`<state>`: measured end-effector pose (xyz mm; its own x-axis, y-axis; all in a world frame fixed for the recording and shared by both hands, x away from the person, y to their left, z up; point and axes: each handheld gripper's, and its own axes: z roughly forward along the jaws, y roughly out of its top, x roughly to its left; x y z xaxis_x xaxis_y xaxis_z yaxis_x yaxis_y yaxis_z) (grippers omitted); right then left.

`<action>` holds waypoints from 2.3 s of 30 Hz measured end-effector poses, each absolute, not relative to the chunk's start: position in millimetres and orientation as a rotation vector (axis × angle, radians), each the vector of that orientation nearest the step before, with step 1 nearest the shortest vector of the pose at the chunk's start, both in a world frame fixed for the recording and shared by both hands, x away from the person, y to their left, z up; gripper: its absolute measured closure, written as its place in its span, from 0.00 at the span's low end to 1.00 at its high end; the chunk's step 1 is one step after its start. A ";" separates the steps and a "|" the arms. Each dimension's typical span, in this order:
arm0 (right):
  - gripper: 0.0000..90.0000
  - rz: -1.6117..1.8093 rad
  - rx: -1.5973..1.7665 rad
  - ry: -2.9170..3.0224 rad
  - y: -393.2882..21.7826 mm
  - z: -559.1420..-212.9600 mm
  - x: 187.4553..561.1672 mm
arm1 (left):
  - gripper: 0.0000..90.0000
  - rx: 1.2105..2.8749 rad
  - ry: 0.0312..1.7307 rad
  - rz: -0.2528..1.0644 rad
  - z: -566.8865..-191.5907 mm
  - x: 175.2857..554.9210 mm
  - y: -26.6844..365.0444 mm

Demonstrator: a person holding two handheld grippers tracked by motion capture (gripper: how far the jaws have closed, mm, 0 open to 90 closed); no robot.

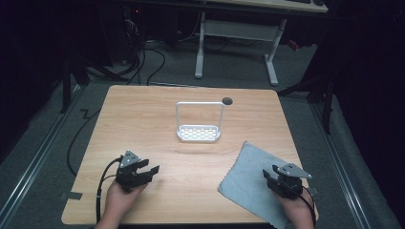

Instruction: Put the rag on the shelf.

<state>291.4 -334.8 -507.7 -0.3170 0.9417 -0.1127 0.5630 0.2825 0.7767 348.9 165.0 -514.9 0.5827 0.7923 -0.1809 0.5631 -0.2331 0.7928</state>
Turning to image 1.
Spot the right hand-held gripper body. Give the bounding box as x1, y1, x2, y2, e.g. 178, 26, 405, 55
266, 162, 313, 200

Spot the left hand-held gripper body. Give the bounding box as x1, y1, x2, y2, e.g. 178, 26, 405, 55
115, 150, 153, 193

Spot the grey cloth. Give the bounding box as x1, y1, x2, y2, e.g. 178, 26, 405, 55
218, 140, 301, 229

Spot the white towel rack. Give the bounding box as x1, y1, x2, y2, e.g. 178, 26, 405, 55
175, 100, 225, 143

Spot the person's left hand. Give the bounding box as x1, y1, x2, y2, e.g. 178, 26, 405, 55
103, 179, 150, 227

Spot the person's right hand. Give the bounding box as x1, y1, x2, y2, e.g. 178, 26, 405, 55
273, 190, 317, 229

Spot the grey tape piece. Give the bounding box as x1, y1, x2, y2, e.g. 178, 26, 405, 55
59, 191, 84, 201

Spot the black metal stand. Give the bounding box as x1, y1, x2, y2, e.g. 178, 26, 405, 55
277, 74, 336, 135
59, 53, 91, 115

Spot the black computer tower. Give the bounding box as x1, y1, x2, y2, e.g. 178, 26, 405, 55
98, 4, 144, 66

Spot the white metal desk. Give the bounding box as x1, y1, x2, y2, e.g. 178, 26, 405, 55
194, 0, 330, 87

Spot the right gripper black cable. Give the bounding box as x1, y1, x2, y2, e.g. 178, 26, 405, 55
288, 180, 318, 229

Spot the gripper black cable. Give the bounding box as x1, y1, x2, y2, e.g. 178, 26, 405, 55
288, 180, 318, 229
96, 155, 124, 225

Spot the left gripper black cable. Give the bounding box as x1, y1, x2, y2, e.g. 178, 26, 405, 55
96, 155, 124, 225

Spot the black floor cable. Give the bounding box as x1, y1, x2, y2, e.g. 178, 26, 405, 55
66, 108, 102, 177

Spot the bundle of black cables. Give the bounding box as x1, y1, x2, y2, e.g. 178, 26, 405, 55
113, 18, 167, 86

